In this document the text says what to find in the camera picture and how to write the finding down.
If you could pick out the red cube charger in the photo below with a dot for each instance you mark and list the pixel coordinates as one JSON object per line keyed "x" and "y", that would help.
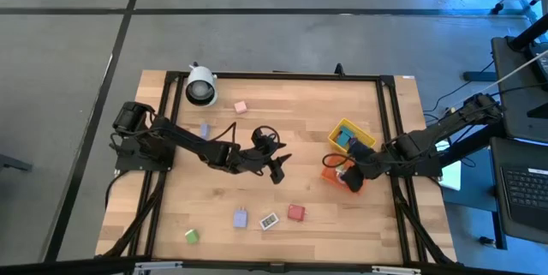
{"x": 296, "y": 213}

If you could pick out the white sheet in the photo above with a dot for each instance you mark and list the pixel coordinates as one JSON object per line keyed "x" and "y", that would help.
{"x": 451, "y": 176}

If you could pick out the black laptop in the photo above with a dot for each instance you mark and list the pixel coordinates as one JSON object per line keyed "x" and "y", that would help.
{"x": 524, "y": 189}

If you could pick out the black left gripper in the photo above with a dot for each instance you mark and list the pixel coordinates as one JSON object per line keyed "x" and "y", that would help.
{"x": 252, "y": 161}

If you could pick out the black table-edge camera mount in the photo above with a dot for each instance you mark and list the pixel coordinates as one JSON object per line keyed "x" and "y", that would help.
{"x": 339, "y": 69}

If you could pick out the yellow mesh basket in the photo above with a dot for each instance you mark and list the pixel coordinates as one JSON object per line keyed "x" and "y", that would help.
{"x": 364, "y": 137}

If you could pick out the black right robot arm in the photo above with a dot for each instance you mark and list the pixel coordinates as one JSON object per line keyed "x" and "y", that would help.
{"x": 428, "y": 138}

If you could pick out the dark office desk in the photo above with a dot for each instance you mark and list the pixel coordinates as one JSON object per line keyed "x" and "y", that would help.
{"x": 501, "y": 223}

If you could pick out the green cube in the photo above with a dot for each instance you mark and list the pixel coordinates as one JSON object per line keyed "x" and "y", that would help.
{"x": 192, "y": 236}

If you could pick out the small lavender block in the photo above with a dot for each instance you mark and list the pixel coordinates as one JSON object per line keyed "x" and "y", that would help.
{"x": 205, "y": 131}

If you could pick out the teal flat item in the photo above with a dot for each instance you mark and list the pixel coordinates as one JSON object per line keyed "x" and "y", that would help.
{"x": 343, "y": 138}

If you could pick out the black extrusion stand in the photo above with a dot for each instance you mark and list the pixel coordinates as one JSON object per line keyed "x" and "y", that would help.
{"x": 471, "y": 144}

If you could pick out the black crossbar silver brackets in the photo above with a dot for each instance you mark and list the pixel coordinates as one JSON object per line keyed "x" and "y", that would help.
{"x": 274, "y": 267}

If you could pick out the pink cube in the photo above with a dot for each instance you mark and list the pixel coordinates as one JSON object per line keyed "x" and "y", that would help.
{"x": 240, "y": 107}

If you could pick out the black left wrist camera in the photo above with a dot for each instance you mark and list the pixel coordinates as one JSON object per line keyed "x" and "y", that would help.
{"x": 263, "y": 139}

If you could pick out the black office desk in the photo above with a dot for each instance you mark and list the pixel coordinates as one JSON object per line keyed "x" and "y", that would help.
{"x": 518, "y": 95}

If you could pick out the black aluminium table frame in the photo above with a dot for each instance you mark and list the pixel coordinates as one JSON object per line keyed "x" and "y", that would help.
{"x": 299, "y": 76}

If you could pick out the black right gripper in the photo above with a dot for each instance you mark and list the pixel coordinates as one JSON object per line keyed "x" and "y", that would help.
{"x": 369, "y": 165}

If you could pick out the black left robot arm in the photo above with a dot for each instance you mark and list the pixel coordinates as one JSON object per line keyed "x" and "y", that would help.
{"x": 188, "y": 138}

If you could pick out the grey furniture foot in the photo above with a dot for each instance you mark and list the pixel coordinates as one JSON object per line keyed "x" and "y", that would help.
{"x": 13, "y": 163}

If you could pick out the blue floor mat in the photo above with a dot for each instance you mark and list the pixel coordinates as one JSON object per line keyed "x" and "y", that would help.
{"x": 475, "y": 189}

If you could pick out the purple plug charger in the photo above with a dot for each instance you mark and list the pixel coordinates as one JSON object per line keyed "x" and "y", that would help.
{"x": 240, "y": 219}

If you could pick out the white camera on table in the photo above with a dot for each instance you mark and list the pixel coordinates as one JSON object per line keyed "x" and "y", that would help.
{"x": 201, "y": 79}

